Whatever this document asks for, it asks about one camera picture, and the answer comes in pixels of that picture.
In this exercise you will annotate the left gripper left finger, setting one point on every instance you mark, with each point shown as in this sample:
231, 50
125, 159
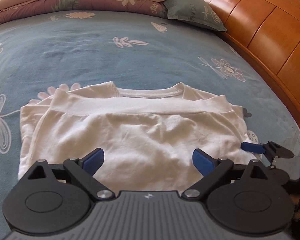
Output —
81, 173

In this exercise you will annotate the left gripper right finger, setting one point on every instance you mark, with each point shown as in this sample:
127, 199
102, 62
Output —
213, 172

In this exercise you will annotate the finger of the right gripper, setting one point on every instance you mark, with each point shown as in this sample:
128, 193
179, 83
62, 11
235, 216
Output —
253, 148

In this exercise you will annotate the white printed sweatshirt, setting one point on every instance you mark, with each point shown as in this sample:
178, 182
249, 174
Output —
148, 136

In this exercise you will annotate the wooden headboard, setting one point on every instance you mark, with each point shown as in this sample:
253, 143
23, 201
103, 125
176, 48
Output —
267, 34

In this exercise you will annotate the blue patterned bed sheet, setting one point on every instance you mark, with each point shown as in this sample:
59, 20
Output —
60, 50

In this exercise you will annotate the green flower pillow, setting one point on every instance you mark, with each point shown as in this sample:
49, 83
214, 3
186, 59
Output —
194, 12

